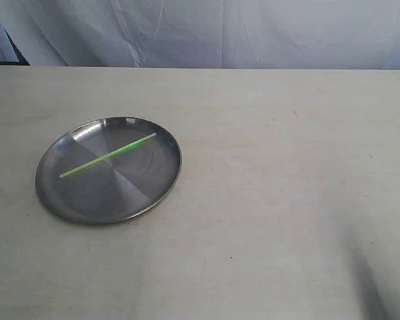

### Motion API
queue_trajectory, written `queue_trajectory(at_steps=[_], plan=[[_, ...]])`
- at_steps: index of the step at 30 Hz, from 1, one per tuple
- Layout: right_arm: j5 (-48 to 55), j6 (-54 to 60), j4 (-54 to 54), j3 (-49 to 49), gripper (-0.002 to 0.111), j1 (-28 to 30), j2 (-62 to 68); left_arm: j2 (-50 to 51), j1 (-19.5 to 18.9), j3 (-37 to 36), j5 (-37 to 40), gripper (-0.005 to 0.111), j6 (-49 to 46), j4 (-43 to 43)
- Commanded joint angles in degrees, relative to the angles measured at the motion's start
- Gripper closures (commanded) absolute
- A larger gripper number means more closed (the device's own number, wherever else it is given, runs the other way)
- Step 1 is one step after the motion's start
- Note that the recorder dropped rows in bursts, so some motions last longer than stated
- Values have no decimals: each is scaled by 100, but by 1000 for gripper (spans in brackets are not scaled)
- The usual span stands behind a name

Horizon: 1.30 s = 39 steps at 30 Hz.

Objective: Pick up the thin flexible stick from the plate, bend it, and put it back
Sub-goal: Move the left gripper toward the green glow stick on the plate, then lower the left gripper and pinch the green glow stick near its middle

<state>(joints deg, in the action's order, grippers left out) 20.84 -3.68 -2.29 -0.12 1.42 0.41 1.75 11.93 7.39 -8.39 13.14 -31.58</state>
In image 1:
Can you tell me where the green glow stick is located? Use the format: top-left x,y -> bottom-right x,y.
59,133 -> 157,179

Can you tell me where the white backdrop cloth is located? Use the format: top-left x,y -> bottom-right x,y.
0,1 -> 400,69

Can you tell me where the round stainless steel plate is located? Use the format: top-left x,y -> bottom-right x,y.
35,117 -> 182,225

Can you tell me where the black frame corner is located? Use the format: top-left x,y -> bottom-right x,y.
0,32 -> 30,66

